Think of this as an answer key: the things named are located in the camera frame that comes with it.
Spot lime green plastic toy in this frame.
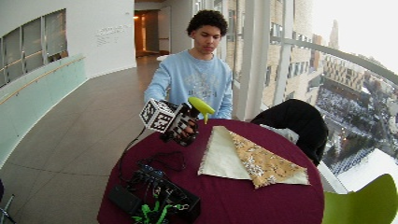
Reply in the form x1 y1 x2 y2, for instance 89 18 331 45
186 96 218 125

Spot white cube with black markers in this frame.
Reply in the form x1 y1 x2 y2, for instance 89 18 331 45
138 98 180 134

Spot the person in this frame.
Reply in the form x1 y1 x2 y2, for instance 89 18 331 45
142 8 236 121

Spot cream and yellow floral cloth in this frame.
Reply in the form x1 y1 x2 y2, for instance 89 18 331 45
197 125 313 190

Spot black electronics box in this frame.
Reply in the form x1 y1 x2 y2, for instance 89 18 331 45
125 160 202 224

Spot maroon tablecloth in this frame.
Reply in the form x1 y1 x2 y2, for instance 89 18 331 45
96 118 326 224

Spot black power pack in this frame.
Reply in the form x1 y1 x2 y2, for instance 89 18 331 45
106 184 142 217

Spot black jacket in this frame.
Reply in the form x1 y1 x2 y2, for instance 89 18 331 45
250 98 330 167

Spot white column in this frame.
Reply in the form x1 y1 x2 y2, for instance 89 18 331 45
236 0 271 121

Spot wooden handrail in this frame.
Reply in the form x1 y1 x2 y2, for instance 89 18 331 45
0 55 86 105

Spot white slanted window beam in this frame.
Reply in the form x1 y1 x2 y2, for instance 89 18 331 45
270 35 398 86

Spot interior window strip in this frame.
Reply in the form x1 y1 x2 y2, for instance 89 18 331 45
0 7 69 88

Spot dark metal stand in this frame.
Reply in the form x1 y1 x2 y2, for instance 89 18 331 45
0 178 19 224

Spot lime green chair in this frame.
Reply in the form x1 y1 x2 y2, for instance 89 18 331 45
321 173 398 224

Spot black cable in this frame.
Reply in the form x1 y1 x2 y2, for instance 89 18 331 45
117 125 148 185

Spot green cable bundle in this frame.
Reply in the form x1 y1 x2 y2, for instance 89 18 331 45
130 200 184 224

